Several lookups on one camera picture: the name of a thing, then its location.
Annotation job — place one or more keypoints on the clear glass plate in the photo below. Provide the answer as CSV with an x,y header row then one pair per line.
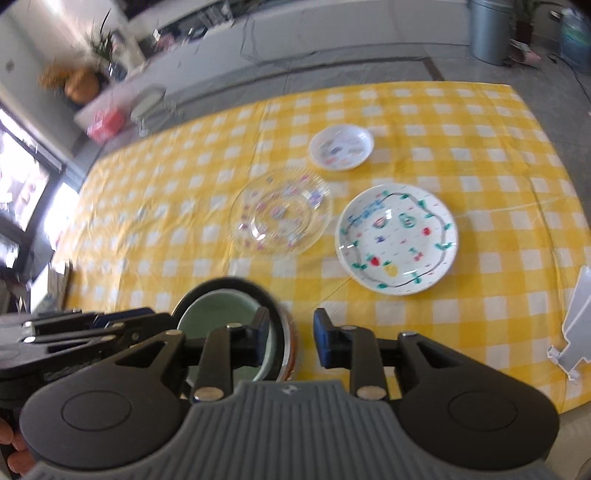
x,y
280,213

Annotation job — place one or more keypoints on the small white saucer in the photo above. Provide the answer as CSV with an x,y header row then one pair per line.
x,y
341,147

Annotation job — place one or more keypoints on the green ceramic bowl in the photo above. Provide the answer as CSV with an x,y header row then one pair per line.
x,y
219,308

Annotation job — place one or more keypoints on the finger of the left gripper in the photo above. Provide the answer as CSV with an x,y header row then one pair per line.
x,y
74,321
117,335

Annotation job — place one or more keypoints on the person left hand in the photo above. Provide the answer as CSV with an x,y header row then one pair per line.
x,y
20,461

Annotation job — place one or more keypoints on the blue water jug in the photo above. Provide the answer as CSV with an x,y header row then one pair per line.
x,y
575,40

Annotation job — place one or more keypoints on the pink plastic box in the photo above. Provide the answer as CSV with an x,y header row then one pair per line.
x,y
107,124

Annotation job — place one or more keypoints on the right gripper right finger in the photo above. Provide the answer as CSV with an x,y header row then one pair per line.
x,y
355,349

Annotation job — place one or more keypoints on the white fruity painted plate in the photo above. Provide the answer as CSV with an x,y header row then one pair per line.
x,y
396,239

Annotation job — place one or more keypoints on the blue vase with plant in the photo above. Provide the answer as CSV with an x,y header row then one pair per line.
x,y
102,45

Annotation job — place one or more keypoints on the grey metal trash can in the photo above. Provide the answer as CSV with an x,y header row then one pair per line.
x,y
490,24

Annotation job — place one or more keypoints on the round grey chair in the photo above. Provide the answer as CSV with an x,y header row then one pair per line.
x,y
149,102

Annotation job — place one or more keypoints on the yellow checkered tablecloth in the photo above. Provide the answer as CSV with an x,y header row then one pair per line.
x,y
152,221

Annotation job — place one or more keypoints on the white dish rack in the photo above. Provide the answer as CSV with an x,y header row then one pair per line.
x,y
576,330

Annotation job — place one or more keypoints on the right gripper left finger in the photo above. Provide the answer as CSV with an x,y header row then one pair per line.
x,y
225,349

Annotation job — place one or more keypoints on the orange steel bowl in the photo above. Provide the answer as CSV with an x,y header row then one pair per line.
x,y
283,360

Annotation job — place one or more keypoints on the orange round vase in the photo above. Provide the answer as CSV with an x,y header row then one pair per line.
x,y
82,87

